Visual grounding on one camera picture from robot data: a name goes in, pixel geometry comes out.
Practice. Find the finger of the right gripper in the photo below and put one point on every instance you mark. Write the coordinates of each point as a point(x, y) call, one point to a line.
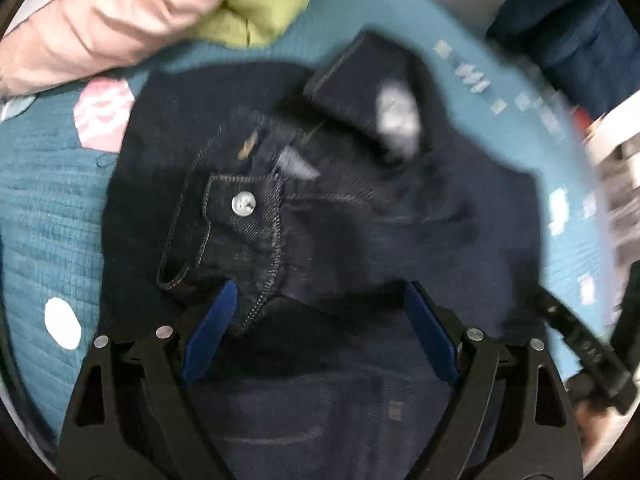
point(610, 366)

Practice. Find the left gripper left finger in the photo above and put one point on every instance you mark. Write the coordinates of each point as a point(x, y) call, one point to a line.
point(129, 416)

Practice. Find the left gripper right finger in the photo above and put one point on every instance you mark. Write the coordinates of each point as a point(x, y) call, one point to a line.
point(508, 417)

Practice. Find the dark denim shirt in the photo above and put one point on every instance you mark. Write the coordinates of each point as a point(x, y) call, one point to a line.
point(320, 194)

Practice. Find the person's hand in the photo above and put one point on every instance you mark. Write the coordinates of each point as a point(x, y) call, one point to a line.
point(599, 430)

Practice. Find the teal quilted bed sheet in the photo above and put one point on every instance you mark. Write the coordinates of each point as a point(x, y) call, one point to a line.
point(53, 190)

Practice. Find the yellow navy puffer jacket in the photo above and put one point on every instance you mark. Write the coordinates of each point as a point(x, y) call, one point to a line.
point(588, 49)

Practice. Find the pink quilt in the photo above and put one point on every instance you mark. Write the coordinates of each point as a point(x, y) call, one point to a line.
point(68, 40)

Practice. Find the green quilt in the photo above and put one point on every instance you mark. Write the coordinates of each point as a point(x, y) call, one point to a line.
point(248, 24)

